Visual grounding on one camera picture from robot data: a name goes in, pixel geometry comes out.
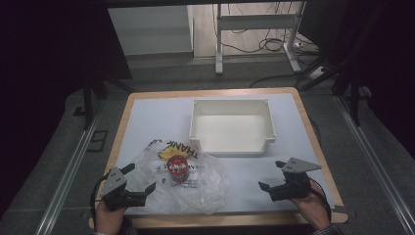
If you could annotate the black stand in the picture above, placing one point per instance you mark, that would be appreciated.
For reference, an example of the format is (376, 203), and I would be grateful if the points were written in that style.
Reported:
(88, 98)
(354, 91)

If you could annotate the clear printed plastic bag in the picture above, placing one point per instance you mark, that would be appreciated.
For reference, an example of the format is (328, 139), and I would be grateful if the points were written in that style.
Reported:
(202, 192)

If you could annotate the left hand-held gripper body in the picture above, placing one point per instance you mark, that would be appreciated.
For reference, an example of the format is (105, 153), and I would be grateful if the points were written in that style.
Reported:
(114, 182)

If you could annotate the person's right hand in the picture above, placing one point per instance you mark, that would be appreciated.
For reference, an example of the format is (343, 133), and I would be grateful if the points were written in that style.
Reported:
(311, 209)

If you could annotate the white plastic bin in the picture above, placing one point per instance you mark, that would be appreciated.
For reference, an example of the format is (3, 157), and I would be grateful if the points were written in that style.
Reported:
(231, 130)

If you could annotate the person's left hand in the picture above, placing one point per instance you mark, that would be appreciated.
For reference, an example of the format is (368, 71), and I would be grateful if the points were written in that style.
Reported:
(109, 220)

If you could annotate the wooden table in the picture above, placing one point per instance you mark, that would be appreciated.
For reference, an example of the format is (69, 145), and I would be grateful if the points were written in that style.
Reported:
(212, 220)

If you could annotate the metal floor rail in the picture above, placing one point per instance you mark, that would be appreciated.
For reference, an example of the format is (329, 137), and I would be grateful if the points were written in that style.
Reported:
(65, 182)
(375, 163)

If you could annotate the white table mat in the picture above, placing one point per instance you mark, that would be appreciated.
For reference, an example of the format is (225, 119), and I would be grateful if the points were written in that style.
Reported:
(163, 117)

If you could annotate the grey cabinet panel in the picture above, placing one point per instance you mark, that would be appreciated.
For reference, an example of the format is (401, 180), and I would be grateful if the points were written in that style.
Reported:
(150, 29)

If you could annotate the white metal desk frame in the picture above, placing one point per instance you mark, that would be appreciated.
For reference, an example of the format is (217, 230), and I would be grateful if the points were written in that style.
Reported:
(254, 21)

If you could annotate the red can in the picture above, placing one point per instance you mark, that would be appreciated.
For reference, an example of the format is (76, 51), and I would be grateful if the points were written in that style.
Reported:
(177, 168)

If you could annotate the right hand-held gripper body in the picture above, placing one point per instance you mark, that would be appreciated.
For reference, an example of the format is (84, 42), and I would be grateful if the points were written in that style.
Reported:
(293, 182)

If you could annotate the white power strip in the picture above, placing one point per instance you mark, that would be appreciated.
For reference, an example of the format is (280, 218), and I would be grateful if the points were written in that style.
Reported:
(317, 72)

